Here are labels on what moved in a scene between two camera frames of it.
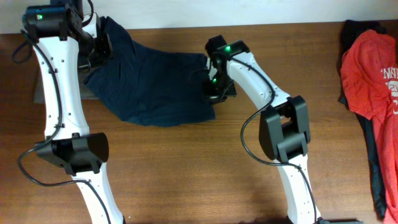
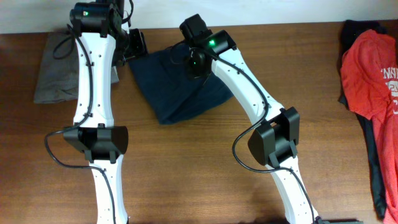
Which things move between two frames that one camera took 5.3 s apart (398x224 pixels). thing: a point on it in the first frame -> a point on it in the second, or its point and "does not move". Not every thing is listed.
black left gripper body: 95,51 -> 130,45
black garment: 351,29 does not move
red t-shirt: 369,76 does not move
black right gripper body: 219,86 -> 195,68
